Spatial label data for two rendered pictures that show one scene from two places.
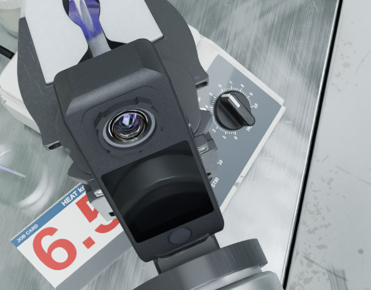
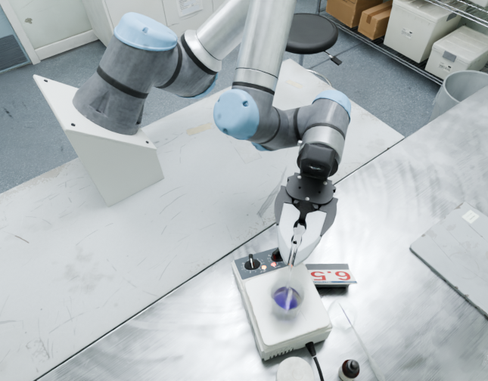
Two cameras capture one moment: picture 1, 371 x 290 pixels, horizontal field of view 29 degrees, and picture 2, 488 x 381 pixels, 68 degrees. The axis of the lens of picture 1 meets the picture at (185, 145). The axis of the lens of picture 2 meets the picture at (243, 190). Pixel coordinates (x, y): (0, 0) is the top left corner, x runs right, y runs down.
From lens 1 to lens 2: 0.47 m
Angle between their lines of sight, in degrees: 51
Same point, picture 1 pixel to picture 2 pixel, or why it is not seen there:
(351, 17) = (180, 278)
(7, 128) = (334, 339)
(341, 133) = (221, 247)
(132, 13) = (287, 213)
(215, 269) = not seen: hidden behind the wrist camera
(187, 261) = not seen: hidden behind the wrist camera
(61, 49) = (315, 218)
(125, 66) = (313, 149)
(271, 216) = (264, 240)
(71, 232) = (334, 276)
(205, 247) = not seen: hidden behind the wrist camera
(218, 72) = (247, 275)
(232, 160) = (264, 254)
